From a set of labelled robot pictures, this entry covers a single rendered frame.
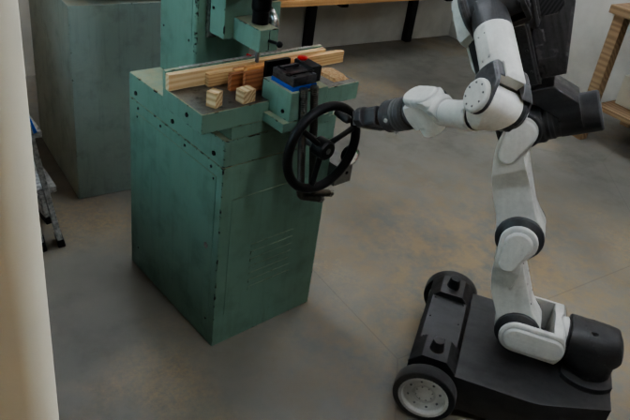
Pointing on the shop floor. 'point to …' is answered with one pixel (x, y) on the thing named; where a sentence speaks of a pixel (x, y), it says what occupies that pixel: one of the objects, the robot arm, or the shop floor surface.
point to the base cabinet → (218, 230)
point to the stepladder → (44, 190)
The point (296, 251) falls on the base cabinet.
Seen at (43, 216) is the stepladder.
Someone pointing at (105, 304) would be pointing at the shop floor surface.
